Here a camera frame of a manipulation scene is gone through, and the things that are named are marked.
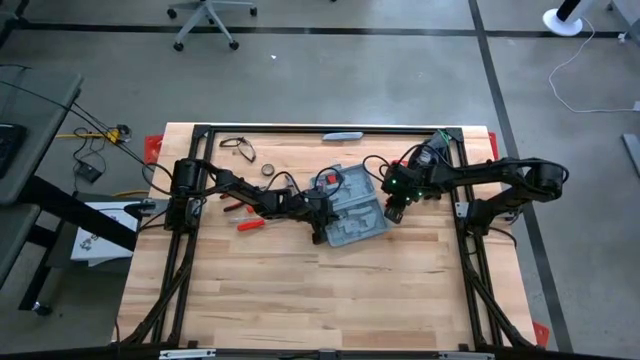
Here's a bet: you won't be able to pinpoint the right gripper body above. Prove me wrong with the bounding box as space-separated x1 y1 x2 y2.
380 165 429 208

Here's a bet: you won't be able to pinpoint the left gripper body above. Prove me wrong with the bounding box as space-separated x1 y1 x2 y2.
295 190 341 228

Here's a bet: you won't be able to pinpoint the grey plastic tool case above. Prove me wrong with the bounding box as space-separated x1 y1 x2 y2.
308 162 393 249

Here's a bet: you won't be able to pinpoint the red handled screwdriver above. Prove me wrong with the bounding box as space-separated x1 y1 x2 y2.
236 217 282 233

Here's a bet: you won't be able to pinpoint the grey utility knife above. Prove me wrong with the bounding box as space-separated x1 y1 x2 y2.
321 130 365 143

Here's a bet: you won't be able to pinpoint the red handled pliers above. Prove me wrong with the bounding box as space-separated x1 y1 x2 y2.
221 192 249 213

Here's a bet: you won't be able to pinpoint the black work gloves pair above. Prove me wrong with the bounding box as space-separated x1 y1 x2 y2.
407 130 451 171

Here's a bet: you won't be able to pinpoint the clear safety glasses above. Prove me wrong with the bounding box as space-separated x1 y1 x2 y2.
218 136 257 164

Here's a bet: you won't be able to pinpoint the white cardboard box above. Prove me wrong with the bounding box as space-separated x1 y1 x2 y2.
69 201 139 264

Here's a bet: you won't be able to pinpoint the white round-base floor stand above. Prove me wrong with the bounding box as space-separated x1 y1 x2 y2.
542 0 585 37

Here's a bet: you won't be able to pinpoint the office chair base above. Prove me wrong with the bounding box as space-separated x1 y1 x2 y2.
166 0 259 52

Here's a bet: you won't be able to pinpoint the grey metal floor foot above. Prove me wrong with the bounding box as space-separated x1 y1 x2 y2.
621 132 640 177

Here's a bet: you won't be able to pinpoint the black side table legs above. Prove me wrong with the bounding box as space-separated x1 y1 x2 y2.
17 174 139 317

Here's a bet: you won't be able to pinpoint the grey metal table leg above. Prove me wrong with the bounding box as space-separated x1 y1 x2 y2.
607 0 640 31

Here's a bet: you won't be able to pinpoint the low grey side table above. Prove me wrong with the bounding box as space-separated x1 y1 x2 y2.
0 203 42 290

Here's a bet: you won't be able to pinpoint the black keyboard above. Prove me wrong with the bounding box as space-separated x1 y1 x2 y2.
0 123 27 179

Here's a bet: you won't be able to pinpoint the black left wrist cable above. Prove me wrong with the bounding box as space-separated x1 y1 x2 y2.
264 166 347 200

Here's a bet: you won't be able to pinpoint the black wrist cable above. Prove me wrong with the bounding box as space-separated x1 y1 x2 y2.
361 142 454 180
264 166 347 200

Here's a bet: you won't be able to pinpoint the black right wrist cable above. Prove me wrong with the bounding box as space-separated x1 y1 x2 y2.
361 142 454 180

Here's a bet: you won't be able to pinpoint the black aluminium table frame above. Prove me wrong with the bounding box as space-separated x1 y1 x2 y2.
119 123 539 351

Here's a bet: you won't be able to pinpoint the black table edge rail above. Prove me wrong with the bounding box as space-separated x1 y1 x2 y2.
0 343 640 360

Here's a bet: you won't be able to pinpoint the silver rail bracket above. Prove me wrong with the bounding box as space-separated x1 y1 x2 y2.
158 348 218 360
438 351 496 360

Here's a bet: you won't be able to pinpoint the black clamp with grey bracket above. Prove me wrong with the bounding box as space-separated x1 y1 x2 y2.
122 198 169 220

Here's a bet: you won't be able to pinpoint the white floor cable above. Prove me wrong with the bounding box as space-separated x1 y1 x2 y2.
548 17 640 114

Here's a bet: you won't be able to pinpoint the yellow cable with plug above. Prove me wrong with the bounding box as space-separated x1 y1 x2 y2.
54 128 122 145

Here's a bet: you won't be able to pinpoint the black floor cable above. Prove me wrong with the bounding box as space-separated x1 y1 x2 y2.
0 79 144 161

